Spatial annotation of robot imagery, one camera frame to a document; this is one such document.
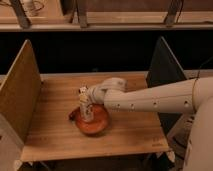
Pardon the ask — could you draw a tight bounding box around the right dark side panel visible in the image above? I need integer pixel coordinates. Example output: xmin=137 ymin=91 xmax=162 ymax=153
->
xmin=145 ymin=35 xmax=188 ymax=133

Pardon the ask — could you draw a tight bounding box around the orange round bowl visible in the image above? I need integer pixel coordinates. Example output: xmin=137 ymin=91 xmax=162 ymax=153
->
xmin=68 ymin=104 xmax=110 ymax=136

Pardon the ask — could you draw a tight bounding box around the left grey shelf bracket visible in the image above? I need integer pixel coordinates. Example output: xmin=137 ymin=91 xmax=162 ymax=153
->
xmin=9 ymin=0 xmax=31 ymax=29

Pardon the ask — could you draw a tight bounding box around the left wooden side panel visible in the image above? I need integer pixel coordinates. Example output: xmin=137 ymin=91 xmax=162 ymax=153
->
xmin=0 ymin=40 xmax=41 ymax=142

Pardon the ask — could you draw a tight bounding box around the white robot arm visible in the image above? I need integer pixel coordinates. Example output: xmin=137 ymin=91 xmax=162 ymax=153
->
xmin=79 ymin=77 xmax=213 ymax=113

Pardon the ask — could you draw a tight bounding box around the small white labelled bottle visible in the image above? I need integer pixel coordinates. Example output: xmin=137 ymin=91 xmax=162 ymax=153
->
xmin=79 ymin=94 xmax=94 ymax=122

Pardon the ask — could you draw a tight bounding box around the middle grey shelf bracket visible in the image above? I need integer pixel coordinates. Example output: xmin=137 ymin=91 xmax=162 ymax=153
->
xmin=76 ymin=0 xmax=87 ymax=28

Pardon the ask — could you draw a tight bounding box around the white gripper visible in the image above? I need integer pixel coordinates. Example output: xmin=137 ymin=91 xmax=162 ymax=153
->
xmin=78 ymin=85 xmax=105 ymax=104

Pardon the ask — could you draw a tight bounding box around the grey shelf bracket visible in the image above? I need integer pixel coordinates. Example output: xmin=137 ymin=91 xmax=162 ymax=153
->
xmin=76 ymin=0 xmax=87 ymax=28
xmin=9 ymin=0 xmax=31 ymax=29
xmin=163 ymin=0 xmax=182 ymax=27

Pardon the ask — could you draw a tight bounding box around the right grey shelf bracket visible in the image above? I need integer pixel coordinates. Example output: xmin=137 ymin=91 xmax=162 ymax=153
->
xmin=163 ymin=0 xmax=182 ymax=27

